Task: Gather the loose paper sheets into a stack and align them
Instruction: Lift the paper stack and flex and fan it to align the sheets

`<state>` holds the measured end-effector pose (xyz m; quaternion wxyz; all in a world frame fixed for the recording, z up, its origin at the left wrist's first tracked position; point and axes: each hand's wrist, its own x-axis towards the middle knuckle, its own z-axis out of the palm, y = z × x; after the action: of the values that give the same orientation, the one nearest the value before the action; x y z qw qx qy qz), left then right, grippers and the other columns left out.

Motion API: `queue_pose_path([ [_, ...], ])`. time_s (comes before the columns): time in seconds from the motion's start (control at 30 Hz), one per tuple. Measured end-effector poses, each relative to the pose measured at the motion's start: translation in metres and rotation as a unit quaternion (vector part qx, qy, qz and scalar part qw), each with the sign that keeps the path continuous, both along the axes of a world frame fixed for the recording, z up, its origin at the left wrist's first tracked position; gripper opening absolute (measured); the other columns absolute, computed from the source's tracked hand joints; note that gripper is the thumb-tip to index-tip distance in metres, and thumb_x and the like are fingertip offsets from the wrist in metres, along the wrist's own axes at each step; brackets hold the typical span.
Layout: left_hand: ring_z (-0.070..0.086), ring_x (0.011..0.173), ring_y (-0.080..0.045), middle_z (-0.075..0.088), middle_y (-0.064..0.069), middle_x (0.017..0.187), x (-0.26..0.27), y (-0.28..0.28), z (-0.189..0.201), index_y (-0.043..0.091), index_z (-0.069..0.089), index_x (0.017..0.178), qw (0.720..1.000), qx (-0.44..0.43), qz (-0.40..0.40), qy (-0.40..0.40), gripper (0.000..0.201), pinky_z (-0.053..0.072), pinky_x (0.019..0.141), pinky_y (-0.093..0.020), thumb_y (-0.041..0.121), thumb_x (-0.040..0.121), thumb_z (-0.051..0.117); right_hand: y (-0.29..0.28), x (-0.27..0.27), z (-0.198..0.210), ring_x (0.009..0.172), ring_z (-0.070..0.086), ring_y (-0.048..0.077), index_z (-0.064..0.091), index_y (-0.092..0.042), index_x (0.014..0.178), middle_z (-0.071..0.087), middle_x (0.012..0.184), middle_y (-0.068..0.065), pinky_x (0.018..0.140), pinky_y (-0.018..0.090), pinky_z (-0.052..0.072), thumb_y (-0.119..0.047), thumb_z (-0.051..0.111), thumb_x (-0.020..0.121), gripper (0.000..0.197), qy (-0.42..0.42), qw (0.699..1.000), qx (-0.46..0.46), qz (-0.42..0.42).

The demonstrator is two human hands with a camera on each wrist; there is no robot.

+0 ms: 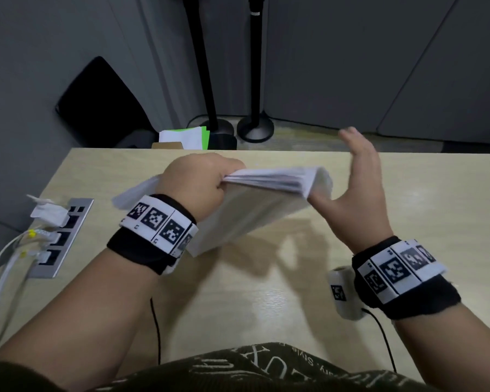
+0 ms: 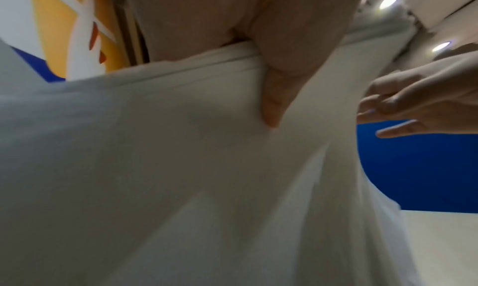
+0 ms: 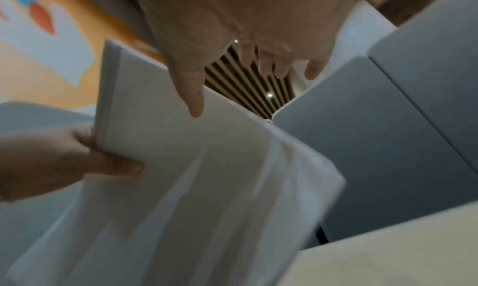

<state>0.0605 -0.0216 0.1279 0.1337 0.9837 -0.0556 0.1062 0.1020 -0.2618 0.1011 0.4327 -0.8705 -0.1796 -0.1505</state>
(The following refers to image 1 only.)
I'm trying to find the silver desk socket panel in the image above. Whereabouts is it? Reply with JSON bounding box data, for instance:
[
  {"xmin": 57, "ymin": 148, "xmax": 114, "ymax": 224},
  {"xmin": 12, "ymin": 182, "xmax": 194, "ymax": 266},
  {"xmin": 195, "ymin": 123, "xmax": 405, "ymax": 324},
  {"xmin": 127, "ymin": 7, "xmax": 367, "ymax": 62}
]
[{"xmin": 27, "ymin": 198, "xmax": 95, "ymax": 279}]

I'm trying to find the black left wristband with markers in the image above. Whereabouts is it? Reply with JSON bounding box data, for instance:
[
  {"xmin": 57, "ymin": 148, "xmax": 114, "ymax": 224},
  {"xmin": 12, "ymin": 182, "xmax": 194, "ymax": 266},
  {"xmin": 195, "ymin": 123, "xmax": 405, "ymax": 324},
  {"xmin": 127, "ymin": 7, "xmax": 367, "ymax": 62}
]
[{"xmin": 106, "ymin": 194, "xmax": 200, "ymax": 276}]

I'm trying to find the stack of white papers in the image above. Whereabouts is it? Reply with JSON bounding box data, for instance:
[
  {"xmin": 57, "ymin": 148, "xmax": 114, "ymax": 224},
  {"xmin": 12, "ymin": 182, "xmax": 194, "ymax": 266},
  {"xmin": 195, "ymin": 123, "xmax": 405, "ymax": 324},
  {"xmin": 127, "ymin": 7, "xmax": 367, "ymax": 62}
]
[{"xmin": 111, "ymin": 166, "xmax": 334, "ymax": 259}]

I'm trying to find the person's left forearm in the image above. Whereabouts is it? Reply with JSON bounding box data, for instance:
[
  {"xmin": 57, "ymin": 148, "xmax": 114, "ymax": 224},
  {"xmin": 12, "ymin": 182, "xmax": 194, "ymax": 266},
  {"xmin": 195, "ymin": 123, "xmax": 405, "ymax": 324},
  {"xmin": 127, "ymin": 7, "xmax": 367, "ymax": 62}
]
[{"xmin": 0, "ymin": 248, "xmax": 160, "ymax": 392}]

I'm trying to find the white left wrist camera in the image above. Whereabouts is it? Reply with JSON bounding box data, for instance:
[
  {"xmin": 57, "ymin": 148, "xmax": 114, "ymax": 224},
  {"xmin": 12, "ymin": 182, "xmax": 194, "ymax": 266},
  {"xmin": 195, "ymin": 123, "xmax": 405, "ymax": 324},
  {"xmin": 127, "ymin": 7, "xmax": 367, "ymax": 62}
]
[{"xmin": 163, "ymin": 253, "xmax": 188, "ymax": 276}]

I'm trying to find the person's right hand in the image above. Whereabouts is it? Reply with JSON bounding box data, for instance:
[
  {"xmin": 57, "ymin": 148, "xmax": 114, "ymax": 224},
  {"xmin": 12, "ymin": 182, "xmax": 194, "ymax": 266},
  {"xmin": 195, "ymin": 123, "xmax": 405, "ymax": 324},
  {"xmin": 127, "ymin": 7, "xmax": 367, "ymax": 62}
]
[{"xmin": 308, "ymin": 126, "xmax": 395, "ymax": 255}]

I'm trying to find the black stand with round base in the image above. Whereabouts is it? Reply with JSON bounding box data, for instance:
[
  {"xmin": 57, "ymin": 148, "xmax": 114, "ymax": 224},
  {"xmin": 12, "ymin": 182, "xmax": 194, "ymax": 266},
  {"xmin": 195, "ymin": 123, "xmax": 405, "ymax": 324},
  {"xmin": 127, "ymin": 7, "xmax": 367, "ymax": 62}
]
[
  {"xmin": 236, "ymin": 0, "xmax": 275, "ymax": 143},
  {"xmin": 181, "ymin": 0, "xmax": 237, "ymax": 151}
]

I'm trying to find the black chair back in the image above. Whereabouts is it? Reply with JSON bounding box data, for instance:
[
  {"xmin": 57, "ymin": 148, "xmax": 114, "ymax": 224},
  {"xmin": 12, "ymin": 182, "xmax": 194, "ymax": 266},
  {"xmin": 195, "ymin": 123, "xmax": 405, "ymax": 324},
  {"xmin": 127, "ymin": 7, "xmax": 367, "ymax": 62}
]
[{"xmin": 55, "ymin": 56, "xmax": 158, "ymax": 149}]

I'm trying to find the light wooden desk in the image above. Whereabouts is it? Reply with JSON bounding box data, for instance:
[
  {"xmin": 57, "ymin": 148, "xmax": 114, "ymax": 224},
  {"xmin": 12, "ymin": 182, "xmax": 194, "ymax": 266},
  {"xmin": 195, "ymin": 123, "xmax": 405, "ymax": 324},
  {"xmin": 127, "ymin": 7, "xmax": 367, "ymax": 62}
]
[{"xmin": 0, "ymin": 148, "xmax": 490, "ymax": 384}]

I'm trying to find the white power adapter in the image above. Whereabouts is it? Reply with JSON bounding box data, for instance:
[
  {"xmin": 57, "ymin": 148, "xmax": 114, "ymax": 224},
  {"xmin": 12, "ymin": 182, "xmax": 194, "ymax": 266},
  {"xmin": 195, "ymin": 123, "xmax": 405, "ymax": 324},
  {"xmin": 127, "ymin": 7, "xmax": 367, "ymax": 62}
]
[{"xmin": 26, "ymin": 194, "xmax": 70, "ymax": 228}]

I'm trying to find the person's right forearm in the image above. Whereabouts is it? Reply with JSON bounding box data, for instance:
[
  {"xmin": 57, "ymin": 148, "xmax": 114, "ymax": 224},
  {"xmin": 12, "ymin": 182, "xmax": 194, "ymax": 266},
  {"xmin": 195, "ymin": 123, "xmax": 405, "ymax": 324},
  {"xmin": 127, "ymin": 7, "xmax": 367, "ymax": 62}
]
[{"xmin": 391, "ymin": 304, "xmax": 490, "ymax": 392}]

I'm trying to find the black left camera cable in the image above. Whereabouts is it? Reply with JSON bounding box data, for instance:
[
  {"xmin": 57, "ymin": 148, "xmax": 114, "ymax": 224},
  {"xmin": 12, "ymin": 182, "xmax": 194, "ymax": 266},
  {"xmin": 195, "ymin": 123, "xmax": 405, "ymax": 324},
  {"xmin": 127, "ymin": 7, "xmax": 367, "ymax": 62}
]
[{"xmin": 150, "ymin": 297, "xmax": 163, "ymax": 366}]

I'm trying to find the person's left hand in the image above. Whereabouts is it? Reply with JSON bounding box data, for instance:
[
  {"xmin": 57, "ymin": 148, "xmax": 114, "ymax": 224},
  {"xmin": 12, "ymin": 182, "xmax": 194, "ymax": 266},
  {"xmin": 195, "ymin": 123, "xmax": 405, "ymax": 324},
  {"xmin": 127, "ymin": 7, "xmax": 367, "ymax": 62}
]
[{"xmin": 154, "ymin": 152, "xmax": 247, "ymax": 224}]

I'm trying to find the dark green printed sweater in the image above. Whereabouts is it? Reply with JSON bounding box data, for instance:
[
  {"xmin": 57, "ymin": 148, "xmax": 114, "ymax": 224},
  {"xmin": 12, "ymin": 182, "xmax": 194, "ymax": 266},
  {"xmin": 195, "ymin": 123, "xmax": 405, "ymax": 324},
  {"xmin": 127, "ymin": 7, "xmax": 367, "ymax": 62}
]
[{"xmin": 0, "ymin": 341, "xmax": 433, "ymax": 392}]

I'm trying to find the white and green paper pile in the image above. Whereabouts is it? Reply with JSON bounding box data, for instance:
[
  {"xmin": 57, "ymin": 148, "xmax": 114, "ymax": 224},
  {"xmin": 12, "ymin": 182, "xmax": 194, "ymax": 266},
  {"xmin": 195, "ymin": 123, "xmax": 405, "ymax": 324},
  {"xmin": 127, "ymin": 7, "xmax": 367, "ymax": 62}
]
[{"xmin": 158, "ymin": 126, "xmax": 211, "ymax": 151}]

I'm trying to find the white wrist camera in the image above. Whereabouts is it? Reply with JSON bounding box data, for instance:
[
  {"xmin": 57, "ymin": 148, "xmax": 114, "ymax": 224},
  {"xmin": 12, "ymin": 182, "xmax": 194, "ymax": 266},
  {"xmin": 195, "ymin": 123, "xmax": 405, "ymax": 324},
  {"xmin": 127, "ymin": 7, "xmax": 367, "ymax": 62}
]
[
  {"xmin": 163, "ymin": 253, "xmax": 188, "ymax": 276},
  {"xmin": 327, "ymin": 266, "xmax": 366, "ymax": 322}
]

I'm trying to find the white plug with cable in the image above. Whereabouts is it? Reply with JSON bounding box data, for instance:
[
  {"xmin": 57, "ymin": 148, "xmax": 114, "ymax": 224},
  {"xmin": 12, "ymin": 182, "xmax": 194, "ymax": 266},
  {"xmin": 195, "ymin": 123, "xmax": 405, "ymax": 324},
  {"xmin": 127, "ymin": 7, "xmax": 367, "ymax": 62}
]
[
  {"xmin": 0, "ymin": 250, "xmax": 50, "ymax": 356},
  {"xmin": 0, "ymin": 229, "xmax": 60, "ymax": 270}
]

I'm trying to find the black camera cable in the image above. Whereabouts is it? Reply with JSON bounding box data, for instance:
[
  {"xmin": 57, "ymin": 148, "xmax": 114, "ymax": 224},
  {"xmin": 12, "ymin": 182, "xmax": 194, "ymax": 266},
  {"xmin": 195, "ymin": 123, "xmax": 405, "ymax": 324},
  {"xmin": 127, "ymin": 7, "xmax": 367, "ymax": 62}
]
[
  {"xmin": 150, "ymin": 297, "xmax": 163, "ymax": 366},
  {"xmin": 361, "ymin": 308, "xmax": 397, "ymax": 374}
]

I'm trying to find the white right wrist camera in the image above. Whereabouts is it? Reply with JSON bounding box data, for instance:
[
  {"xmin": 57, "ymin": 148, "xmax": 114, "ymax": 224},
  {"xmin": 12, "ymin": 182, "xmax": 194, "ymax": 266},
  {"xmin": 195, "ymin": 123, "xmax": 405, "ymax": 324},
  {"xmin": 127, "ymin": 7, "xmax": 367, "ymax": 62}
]
[{"xmin": 327, "ymin": 266, "xmax": 366, "ymax": 322}]

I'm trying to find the black right camera cable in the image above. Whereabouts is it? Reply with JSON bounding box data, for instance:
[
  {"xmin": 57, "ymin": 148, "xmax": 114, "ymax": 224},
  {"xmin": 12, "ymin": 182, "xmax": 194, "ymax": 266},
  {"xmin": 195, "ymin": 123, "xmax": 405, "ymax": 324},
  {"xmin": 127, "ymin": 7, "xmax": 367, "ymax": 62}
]
[{"xmin": 361, "ymin": 308, "xmax": 397, "ymax": 374}]

